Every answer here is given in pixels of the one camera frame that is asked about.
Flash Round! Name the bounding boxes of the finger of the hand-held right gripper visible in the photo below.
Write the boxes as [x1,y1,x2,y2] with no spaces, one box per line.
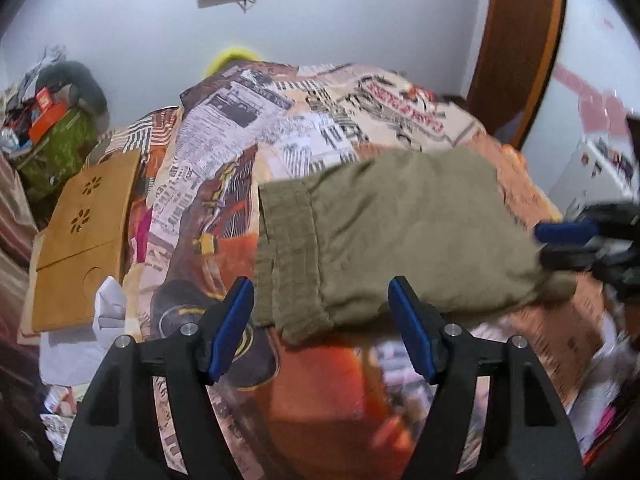
[540,245,608,272]
[534,220,601,245]

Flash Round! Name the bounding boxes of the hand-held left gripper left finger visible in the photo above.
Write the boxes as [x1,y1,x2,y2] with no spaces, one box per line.
[59,276,256,480]

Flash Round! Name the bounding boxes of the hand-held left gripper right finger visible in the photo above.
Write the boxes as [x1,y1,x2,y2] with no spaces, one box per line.
[387,276,586,480]

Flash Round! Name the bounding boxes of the olive green pants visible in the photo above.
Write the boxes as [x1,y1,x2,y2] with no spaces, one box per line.
[252,147,578,346]

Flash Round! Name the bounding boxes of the white stickered appliance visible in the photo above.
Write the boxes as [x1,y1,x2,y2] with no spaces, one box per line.
[547,135,640,221]

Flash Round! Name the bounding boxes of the white cloth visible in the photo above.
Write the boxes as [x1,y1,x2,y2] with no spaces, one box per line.
[40,275,128,386]

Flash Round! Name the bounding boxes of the wooden lap desk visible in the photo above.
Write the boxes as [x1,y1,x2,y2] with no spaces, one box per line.
[31,149,143,333]

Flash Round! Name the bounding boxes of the white sliding wardrobe door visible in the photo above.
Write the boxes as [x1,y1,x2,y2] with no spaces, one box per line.
[522,0,640,201]

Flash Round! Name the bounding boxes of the printed papers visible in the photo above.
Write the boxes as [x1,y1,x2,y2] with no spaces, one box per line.
[40,382,86,456]

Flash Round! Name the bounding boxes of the wooden door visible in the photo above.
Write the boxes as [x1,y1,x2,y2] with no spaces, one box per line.
[465,0,568,151]

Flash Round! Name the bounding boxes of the printed blanket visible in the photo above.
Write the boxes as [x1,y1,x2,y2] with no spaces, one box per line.
[85,60,626,480]

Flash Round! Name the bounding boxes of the striped pink curtain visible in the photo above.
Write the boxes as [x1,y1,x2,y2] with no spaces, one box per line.
[0,155,46,311]

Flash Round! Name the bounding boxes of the green storage box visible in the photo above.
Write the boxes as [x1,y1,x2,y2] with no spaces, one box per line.
[12,110,101,201]

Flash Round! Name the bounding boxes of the yellow foam hoop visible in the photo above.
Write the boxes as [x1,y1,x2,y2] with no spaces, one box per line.
[207,47,263,73]

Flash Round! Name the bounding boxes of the orange box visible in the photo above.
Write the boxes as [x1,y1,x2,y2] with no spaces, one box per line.
[27,105,68,141]

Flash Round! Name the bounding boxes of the grey plush toy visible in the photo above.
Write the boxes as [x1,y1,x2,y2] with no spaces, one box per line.
[37,60,111,131]

